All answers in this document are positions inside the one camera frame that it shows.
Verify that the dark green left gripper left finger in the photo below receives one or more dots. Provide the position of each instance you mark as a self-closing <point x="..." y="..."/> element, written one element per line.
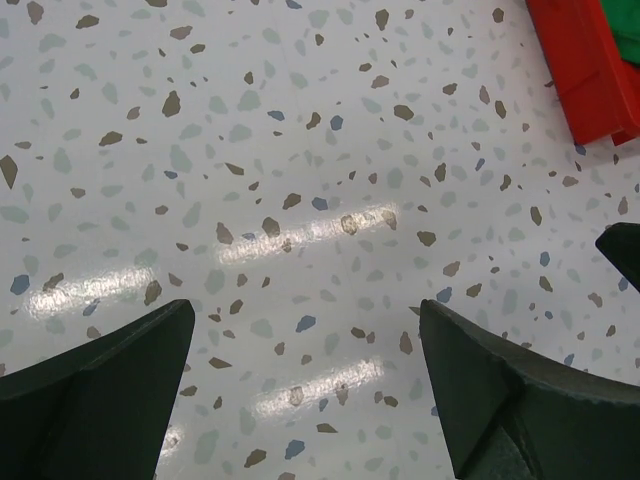
<point x="100" y="410"/>

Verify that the red plastic bin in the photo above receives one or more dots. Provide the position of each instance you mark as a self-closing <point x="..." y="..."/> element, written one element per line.
<point x="597" y="89"/>

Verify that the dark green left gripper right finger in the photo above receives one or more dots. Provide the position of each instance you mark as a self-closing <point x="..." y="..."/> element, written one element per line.
<point x="507" y="412"/>

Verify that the green t shirt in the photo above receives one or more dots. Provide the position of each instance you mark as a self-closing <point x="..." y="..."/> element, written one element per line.
<point x="623" y="19"/>

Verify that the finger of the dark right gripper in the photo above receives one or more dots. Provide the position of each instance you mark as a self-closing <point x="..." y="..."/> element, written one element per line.
<point x="620" y="244"/>

